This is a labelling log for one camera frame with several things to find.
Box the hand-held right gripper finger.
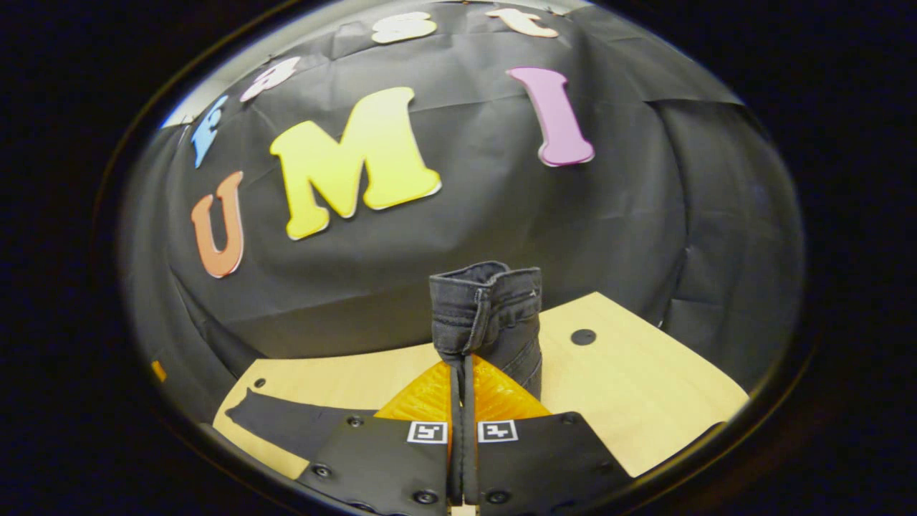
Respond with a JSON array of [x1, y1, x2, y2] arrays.
[[464, 355, 633, 516], [296, 356, 464, 516]]

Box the dark grey jeans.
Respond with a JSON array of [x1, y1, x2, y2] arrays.
[[226, 261, 544, 461]]

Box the black backdrop cloth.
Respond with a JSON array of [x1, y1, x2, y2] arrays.
[[118, 0, 807, 424]]

